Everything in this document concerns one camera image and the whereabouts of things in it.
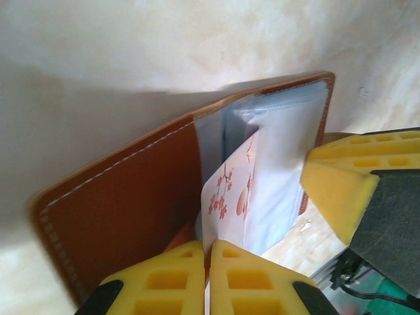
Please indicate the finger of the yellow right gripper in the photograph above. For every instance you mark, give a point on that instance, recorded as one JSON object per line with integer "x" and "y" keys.
{"x": 341, "y": 193}

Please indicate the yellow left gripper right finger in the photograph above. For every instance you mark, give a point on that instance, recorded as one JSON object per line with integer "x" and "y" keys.
{"x": 249, "y": 285}

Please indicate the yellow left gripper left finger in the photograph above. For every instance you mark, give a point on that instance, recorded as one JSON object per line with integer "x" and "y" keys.
{"x": 170, "y": 282}

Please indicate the brown leather card holder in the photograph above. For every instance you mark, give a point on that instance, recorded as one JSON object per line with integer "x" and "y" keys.
{"x": 131, "y": 203}

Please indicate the white card with blossom print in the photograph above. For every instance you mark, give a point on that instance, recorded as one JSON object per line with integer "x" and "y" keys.
{"x": 226, "y": 193}

